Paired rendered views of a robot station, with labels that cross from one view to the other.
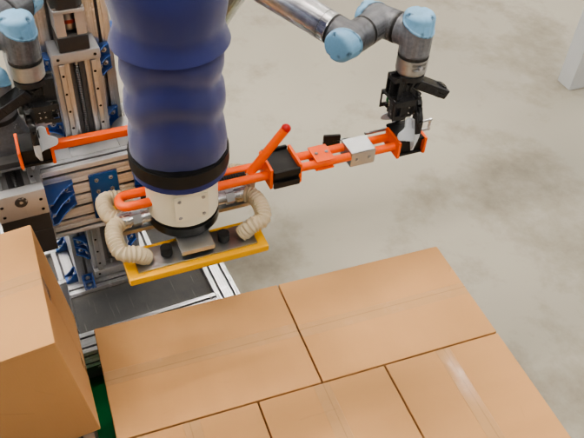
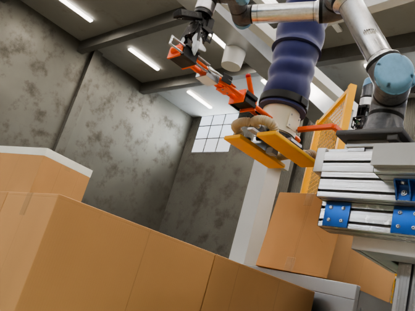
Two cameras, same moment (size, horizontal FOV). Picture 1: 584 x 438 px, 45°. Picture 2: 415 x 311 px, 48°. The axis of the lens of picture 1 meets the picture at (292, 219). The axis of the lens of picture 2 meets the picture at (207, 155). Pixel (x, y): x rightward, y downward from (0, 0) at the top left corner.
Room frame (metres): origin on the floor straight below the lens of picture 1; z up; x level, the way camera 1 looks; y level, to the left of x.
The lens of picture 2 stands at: (3.06, -0.51, 0.39)
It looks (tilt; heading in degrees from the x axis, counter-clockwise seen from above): 17 degrees up; 165
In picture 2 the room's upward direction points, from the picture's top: 16 degrees clockwise
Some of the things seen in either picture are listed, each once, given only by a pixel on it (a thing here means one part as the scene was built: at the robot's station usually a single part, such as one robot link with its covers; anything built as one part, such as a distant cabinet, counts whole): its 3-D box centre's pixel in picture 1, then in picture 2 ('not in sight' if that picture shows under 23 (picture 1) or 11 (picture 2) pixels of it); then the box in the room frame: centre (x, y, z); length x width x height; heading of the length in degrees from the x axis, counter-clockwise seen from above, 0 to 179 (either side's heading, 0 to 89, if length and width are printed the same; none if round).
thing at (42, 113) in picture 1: (36, 98); (364, 120); (1.37, 0.62, 1.34); 0.09 x 0.08 x 0.12; 115
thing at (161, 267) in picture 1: (195, 246); (256, 149); (1.17, 0.22, 1.09); 0.34 x 0.10 x 0.05; 115
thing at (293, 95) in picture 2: (178, 149); (283, 104); (1.25, 0.27, 1.31); 0.23 x 0.23 x 0.04
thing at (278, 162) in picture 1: (280, 166); (243, 100); (1.36, 0.04, 1.20); 0.10 x 0.08 x 0.06; 25
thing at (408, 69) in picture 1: (412, 63); (204, 8); (1.50, -0.26, 1.43); 0.08 x 0.08 x 0.05
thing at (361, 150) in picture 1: (357, 150); (207, 76); (1.45, -0.16, 1.20); 0.07 x 0.07 x 0.04; 25
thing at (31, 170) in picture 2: not in sight; (35, 184); (-0.41, -0.71, 0.82); 0.60 x 0.40 x 0.40; 35
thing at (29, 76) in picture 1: (27, 68); (368, 105); (1.37, 0.62, 1.42); 0.08 x 0.08 x 0.05
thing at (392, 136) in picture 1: (405, 140); (183, 56); (1.50, -0.28, 1.20); 0.08 x 0.07 x 0.05; 115
